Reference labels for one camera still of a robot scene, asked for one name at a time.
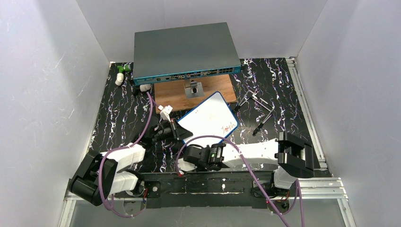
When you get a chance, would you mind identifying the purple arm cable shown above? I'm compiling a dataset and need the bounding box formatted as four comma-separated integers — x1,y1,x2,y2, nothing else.
98,91,164,218
175,135,306,227

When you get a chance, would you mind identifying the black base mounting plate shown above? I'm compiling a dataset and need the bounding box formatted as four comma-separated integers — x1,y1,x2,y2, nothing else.
114,169,308,210

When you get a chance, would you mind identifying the right aluminium side rail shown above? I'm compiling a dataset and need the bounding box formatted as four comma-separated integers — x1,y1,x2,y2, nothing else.
286,57,328,170

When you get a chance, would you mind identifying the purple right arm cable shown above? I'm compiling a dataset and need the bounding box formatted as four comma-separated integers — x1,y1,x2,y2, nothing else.
175,135,306,227

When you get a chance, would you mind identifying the white pipe elbow fitting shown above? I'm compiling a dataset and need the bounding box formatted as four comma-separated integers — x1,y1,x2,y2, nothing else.
115,73,124,86

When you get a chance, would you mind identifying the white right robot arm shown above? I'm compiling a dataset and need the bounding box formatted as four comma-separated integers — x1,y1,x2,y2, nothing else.
176,132,315,190

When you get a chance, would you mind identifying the grey network switch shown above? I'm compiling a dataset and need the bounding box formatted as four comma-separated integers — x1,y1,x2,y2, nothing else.
132,22,242,85

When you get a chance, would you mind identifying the blue-framed small whiteboard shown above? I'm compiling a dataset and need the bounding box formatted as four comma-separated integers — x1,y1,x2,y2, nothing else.
178,91,238,138

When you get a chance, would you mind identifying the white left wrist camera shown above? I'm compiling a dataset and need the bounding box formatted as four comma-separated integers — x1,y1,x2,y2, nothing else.
157,105,173,122

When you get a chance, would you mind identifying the aluminium extrusion frame rail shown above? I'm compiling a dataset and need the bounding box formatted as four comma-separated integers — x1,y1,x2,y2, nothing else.
58,177,356,227

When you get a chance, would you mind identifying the green and white pipe fitting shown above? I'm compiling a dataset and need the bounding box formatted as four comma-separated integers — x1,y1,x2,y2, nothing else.
117,63,132,73

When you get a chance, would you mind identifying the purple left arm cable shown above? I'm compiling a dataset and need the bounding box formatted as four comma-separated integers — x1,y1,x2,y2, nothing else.
98,91,164,218

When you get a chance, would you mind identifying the metal bracket with black knob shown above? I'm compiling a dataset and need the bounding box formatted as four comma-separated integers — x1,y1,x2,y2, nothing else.
184,79,204,98

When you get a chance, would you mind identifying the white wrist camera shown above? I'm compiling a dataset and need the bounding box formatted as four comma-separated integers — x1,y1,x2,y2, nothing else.
177,159,197,176
157,105,173,122

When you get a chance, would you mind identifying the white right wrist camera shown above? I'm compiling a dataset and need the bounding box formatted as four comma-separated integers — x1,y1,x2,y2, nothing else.
177,159,197,176

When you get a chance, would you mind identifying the brown wooden board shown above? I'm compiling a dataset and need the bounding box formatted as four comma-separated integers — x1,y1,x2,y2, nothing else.
154,74,237,111

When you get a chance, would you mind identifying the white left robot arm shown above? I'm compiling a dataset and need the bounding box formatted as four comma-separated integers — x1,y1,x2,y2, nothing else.
67,119,193,206

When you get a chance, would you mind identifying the white and black pipe fitting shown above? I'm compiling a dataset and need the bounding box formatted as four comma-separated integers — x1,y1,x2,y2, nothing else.
132,84,152,96

